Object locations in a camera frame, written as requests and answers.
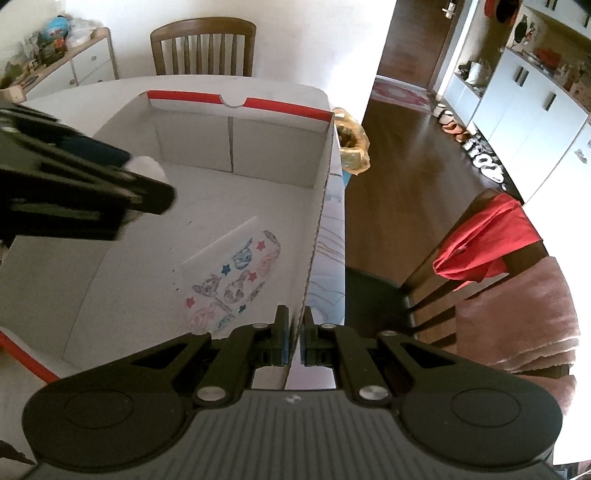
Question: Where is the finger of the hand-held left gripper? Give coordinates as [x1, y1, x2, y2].
[0, 158, 177, 250]
[0, 106, 133, 172]

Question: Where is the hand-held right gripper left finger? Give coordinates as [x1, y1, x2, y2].
[124, 305, 293, 407]

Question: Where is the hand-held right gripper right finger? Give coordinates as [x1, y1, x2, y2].
[299, 307, 455, 409]

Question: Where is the cardboard box with red rim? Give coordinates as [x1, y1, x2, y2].
[0, 90, 335, 389]

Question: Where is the dark wooden chair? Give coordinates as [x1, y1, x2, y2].
[345, 187, 578, 380]

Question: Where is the cartoon printed sheet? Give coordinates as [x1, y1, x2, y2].
[182, 216, 283, 334]

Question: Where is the pile of small toys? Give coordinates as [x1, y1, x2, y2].
[0, 32, 65, 88]

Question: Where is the white wooden dresser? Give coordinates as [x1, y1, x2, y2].
[0, 27, 118, 103]

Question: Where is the blue globe toy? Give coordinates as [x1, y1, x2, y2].
[39, 16, 72, 44]

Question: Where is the white plastic bag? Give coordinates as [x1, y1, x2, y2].
[69, 18, 100, 48]

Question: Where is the light wooden slat-back chair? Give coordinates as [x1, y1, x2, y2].
[150, 21, 257, 77]

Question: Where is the red cloth on chair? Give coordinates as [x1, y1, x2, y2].
[433, 193, 543, 283]

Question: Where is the pink towel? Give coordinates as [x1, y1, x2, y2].
[455, 254, 581, 416]

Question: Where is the row of shoes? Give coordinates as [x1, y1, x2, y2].
[431, 102, 509, 190]

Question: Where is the patterned red rug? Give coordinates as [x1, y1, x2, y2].
[372, 78, 430, 112]

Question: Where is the grey tote bag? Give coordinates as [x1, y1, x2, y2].
[464, 59, 493, 88]

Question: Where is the brown wooden door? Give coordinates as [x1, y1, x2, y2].
[379, 0, 468, 90]

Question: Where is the black red figurine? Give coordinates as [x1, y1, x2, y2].
[512, 14, 543, 47]

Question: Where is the white wall cabinet unit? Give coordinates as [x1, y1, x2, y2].
[438, 0, 591, 464]

